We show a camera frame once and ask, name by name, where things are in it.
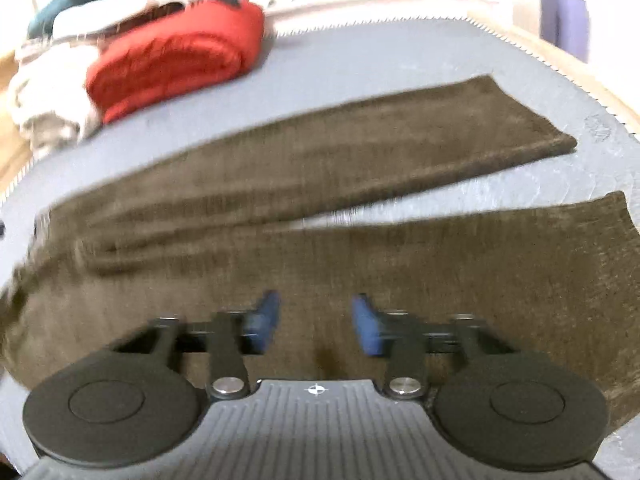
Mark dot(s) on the wooden bed frame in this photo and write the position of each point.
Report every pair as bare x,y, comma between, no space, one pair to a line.
12,160

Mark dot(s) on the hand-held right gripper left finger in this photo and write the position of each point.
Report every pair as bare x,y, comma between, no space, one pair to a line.
265,320

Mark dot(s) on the cream fleece blanket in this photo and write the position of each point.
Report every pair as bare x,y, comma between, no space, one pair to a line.
45,95

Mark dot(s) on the white window sill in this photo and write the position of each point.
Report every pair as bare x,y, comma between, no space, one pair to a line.
350,5

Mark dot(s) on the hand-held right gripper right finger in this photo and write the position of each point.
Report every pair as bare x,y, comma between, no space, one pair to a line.
367,327

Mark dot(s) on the purple rolled yoga mat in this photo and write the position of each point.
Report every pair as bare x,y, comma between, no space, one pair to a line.
565,25

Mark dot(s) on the red folded quilt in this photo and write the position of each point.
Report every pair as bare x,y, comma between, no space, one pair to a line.
170,60

